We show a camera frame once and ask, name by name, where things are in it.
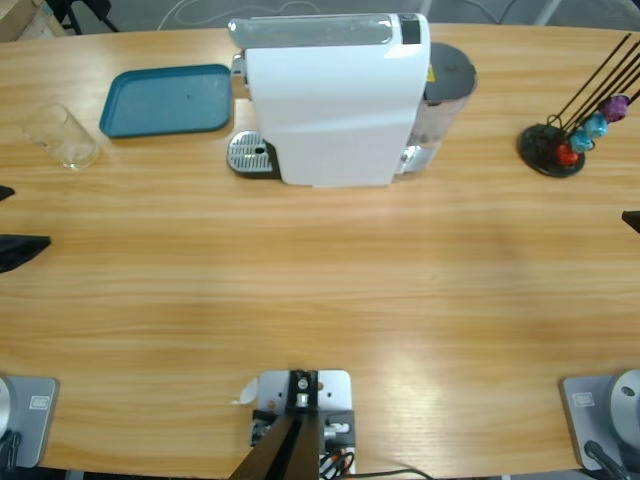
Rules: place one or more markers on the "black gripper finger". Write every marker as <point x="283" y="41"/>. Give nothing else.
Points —
<point x="634" y="220"/>
<point x="4" y="192"/>
<point x="17" y="250"/>

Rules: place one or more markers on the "clear drinking glass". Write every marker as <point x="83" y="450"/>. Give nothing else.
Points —
<point x="60" y="135"/>

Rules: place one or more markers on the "purple coffee capsule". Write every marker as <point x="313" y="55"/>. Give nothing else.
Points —
<point x="614" y="107"/>

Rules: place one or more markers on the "white capsule coffee machine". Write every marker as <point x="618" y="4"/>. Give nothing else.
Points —
<point x="330" y="110"/>

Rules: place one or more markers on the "robot arm grey base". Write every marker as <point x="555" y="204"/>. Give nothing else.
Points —
<point x="30" y="420"/>
<point x="625" y="400"/>

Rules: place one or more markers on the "red coffee capsule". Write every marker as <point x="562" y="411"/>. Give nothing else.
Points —
<point x="567" y="156"/>

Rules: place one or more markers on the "blue coffee capsule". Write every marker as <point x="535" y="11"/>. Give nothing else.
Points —
<point x="596" y="125"/>
<point x="581" y="141"/>

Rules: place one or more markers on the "black capsule holder with rods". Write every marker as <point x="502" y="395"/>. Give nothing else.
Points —
<point x="542" y="150"/>

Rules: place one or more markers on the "teal plastic tray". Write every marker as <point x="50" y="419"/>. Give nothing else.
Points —
<point x="165" y="100"/>

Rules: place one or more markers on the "clear water tank black lid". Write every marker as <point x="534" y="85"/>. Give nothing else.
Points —
<point x="450" y="70"/>

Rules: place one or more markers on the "white tape tab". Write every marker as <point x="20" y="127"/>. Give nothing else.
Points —
<point x="247" y="392"/>

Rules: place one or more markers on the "black camera stand post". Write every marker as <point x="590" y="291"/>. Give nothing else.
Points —
<point x="285" y="450"/>

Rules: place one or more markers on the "white camera stand block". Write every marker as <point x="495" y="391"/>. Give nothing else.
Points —
<point x="332" y="395"/>

